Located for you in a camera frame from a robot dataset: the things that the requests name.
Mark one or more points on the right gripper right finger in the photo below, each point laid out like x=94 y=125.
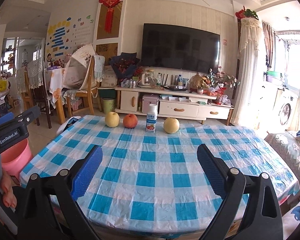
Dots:
x=262 y=215

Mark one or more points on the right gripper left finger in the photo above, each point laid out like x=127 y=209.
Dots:
x=49 y=208

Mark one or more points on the pink plastic bucket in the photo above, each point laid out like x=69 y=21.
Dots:
x=15 y=158

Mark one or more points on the green trash bin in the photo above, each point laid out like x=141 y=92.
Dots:
x=109 y=105

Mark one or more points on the person left hand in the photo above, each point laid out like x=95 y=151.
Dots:
x=8 y=197

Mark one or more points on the pink sofa cushion with appliques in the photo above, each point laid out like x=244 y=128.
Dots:
x=291 y=223

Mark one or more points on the yellow plastic bag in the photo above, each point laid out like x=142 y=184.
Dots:
x=4 y=85

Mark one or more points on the dining table with cloth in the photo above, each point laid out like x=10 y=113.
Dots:
x=54 y=83

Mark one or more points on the floral pillow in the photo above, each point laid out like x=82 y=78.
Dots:
x=288 y=147

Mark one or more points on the blue checkered tablecloth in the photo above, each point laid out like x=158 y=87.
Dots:
x=152 y=182

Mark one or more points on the red apple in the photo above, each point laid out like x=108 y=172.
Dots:
x=130 y=121

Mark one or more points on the wooden chair with cover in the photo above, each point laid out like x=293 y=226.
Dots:
x=82 y=77

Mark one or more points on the white yogurt bottle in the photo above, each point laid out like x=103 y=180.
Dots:
x=151 y=118

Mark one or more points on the white TV cabinet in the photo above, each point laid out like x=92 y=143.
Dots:
x=173 y=104

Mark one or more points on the white lace curtain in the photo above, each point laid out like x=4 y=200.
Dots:
x=252 y=57

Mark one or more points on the washing machine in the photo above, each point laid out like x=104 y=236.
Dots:
x=285 y=107

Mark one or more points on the pink storage box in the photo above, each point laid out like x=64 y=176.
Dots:
x=147 y=100

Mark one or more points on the dark flower bouquet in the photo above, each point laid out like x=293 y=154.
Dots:
x=124 y=65

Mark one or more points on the red Chinese knot decoration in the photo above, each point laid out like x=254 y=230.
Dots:
x=110 y=5

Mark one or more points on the black television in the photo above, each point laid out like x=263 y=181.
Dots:
x=177 y=47

